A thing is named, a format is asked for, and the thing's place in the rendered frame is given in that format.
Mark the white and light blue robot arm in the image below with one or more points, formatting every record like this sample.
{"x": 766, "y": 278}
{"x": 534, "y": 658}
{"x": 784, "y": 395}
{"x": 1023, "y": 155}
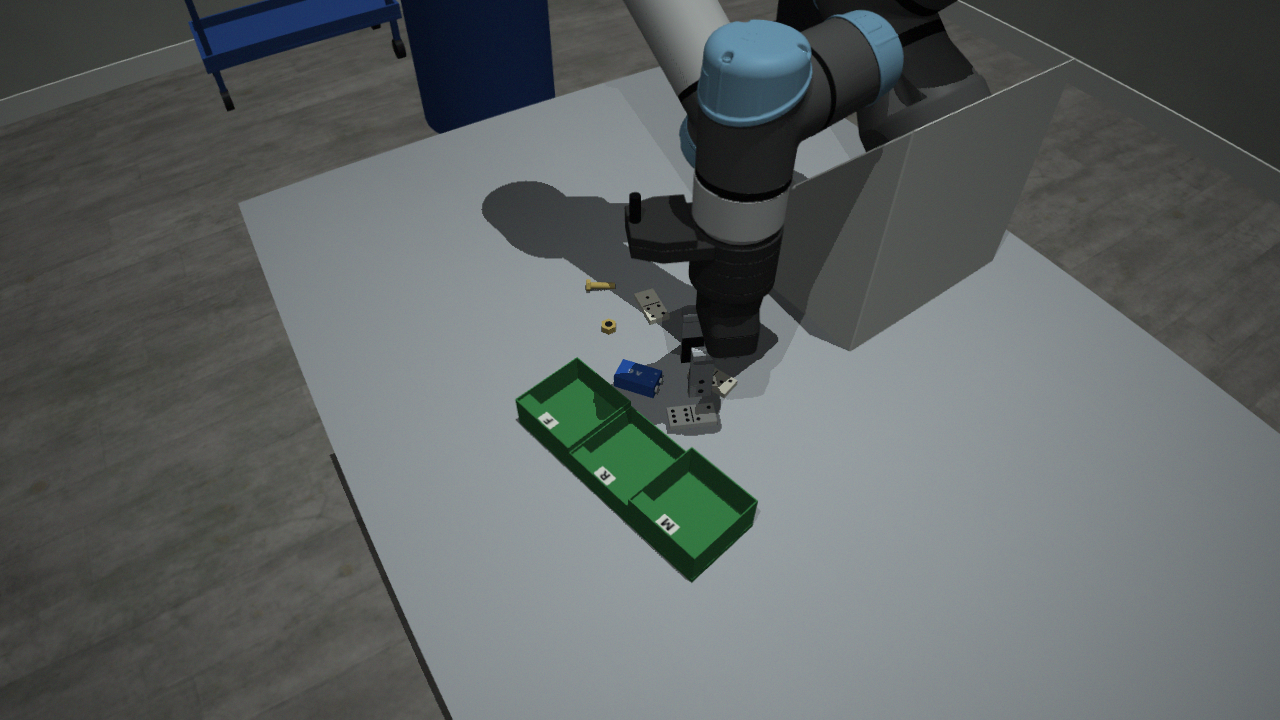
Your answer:
{"x": 753, "y": 103}

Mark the white domino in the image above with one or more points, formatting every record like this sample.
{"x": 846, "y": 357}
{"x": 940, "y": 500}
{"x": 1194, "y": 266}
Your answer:
{"x": 722, "y": 383}
{"x": 651, "y": 306}
{"x": 691, "y": 416}

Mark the blue 9v battery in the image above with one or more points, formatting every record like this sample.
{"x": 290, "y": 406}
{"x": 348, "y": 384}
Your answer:
{"x": 638, "y": 378}

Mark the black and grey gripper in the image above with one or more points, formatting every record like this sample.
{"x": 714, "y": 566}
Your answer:
{"x": 732, "y": 266}

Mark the green three-compartment bin rack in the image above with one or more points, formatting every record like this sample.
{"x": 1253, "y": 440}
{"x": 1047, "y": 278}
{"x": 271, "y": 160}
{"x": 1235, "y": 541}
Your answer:
{"x": 595, "y": 432}

